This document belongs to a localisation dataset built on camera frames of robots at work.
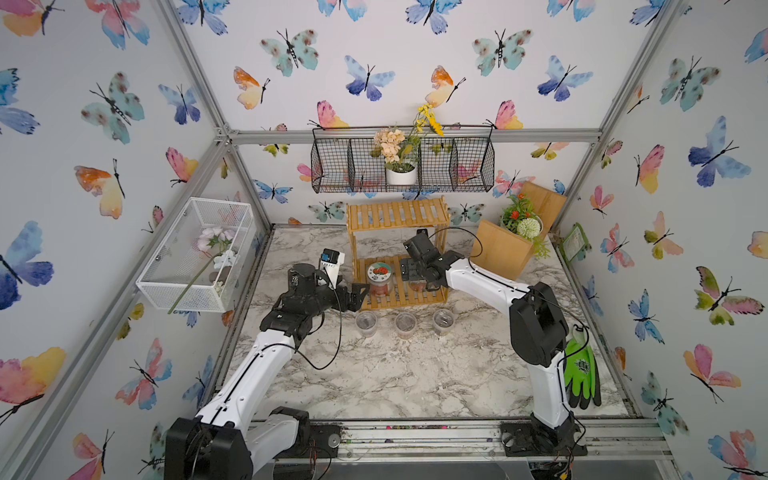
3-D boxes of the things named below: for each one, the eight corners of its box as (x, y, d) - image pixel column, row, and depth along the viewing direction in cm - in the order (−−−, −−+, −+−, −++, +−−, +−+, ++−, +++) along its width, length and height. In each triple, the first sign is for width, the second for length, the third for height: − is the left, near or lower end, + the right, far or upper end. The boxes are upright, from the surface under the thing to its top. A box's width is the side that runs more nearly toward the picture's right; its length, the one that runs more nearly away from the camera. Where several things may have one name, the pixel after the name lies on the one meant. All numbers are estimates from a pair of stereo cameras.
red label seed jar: (395, 339, 92) (395, 331, 88) (395, 321, 96) (395, 312, 92) (416, 339, 92) (417, 331, 88) (415, 321, 96) (416, 312, 92)
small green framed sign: (566, 262, 114) (578, 245, 107) (556, 239, 121) (566, 222, 114) (579, 262, 114) (591, 245, 107) (568, 239, 121) (579, 222, 114)
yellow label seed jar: (433, 335, 93) (435, 327, 89) (431, 317, 97) (433, 308, 93) (453, 335, 93) (455, 327, 89) (450, 317, 97) (453, 308, 93)
